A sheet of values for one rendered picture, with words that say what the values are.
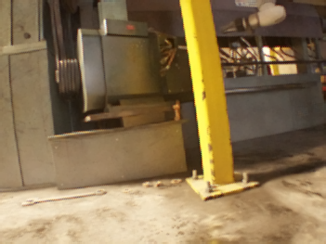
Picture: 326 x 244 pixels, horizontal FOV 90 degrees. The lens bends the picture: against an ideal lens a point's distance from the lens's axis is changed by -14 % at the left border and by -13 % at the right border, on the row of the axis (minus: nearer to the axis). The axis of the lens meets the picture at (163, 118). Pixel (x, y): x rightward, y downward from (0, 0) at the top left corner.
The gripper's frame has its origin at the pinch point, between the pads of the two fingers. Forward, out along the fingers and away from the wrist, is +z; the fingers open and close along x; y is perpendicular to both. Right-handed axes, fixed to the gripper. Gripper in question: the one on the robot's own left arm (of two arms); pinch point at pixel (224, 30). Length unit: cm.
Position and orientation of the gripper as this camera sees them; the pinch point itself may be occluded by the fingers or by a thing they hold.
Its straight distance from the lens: 138.4
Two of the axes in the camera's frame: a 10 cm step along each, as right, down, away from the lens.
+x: -5.3, 0.7, -8.4
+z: -8.4, 1.1, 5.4
